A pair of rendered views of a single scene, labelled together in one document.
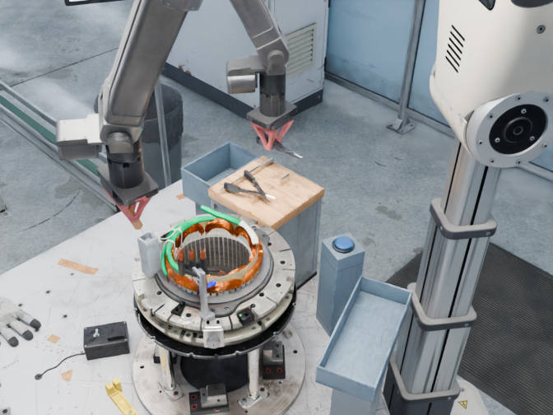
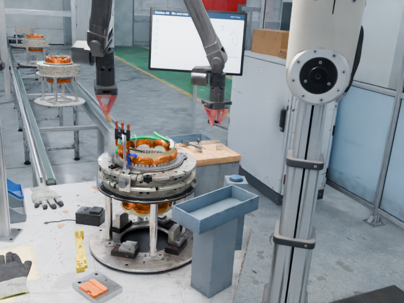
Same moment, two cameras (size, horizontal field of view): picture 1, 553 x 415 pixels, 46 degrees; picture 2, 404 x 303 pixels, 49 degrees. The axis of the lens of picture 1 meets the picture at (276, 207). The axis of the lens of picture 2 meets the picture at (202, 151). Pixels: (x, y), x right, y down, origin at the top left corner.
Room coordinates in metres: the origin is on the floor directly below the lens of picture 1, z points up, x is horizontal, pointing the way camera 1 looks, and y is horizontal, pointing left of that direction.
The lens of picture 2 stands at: (-0.28, -0.53, 1.59)
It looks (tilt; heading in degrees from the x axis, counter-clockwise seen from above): 18 degrees down; 21
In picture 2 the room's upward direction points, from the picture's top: 4 degrees clockwise
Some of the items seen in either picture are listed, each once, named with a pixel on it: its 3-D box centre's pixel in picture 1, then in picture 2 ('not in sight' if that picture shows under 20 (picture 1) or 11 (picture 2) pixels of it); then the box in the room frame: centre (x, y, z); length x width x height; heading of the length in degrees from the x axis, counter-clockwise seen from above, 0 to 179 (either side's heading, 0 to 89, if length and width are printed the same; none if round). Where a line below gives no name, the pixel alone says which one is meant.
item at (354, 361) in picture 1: (360, 374); (214, 244); (0.80, -0.17, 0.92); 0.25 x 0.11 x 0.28; 157
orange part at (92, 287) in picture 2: not in sight; (93, 288); (0.61, 0.12, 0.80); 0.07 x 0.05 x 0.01; 71
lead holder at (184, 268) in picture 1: (192, 266); (122, 134); (0.80, 0.14, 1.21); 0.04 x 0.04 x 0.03; 46
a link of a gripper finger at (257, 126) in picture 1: (271, 130); (215, 113); (1.26, 0.01, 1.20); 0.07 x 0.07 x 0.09; 49
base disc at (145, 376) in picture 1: (220, 360); (146, 239); (0.93, 0.12, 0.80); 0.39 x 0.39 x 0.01
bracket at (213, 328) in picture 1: (213, 333); (125, 182); (0.77, 0.11, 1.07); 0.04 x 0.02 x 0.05; 94
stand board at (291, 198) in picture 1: (266, 192); (206, 152); (1.22, 0.02, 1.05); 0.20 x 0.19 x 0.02; 49
